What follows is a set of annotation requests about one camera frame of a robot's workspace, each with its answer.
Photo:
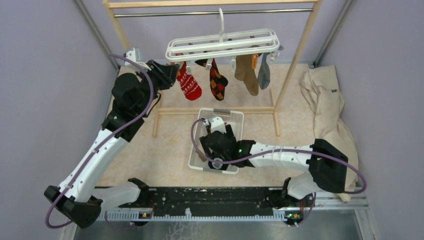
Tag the white clip hanger frame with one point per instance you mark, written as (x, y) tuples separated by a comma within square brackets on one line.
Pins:
[(222, 45)]

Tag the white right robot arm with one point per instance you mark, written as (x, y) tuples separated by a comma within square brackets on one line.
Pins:
[(323, 166)]

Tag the beige cloth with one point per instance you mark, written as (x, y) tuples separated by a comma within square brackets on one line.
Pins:
[(320, 88)]

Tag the metal hanging rod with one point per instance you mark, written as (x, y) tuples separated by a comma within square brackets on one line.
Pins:
[(197, 13)]

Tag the argyle red yellow sock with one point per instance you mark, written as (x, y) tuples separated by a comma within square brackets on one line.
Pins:
[(217, 82)]

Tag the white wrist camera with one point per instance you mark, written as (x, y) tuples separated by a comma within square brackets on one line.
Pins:
[(135, 55), (215, 123)]

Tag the red white patterned sock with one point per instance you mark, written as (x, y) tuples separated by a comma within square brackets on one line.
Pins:
[(188, 84)]

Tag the black blue sock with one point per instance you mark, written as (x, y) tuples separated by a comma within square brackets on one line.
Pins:
[(217, 164)]

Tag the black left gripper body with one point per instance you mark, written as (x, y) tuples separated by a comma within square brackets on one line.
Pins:
[(156, 76)]

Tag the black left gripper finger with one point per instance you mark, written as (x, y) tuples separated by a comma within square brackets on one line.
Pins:
[(166, 84), (164, 71)]

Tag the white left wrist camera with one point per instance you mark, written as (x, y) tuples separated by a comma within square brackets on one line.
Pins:
[(135, 55)]

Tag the grey sock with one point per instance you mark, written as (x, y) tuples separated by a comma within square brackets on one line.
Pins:
[(264, 73)]

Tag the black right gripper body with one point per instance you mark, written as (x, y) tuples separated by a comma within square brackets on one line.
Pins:
[(207, 149)]

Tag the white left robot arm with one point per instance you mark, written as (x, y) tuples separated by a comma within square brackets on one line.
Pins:
[(78, 197)]

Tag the tan brown sock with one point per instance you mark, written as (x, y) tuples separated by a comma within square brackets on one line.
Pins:
[(246, 74)]

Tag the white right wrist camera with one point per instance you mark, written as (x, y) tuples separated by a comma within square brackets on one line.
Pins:
[(215, 123)]

